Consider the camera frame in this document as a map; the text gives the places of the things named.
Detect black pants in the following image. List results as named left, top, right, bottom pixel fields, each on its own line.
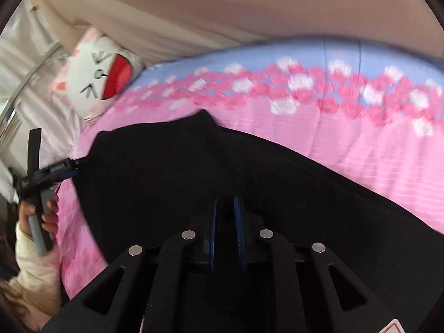
left=74, top=110, right=443, bottom=332

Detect cream sleeve left forearm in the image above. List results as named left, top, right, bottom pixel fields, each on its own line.
left=1, top=226, right=62, bottom=332

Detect person's left hand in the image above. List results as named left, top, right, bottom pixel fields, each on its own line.
left=18, top=197, right=59, bottom=235

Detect cat face cushion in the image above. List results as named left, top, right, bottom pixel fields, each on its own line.
left=50, top=27, right=144, bottom=123

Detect white sheer curtain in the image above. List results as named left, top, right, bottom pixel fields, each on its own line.
left=1, top=0, right=84, bottom=202

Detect beige padded headboard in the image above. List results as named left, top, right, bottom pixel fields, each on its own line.
left=32, top=0, right=443, bottom=64

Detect pink floral bed quilt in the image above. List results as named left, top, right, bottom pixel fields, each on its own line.
left=57, top=38, right=443, bottom=297

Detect chrome metal rail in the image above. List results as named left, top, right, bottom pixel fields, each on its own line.
left=1, top=41, right=61, bottom=136

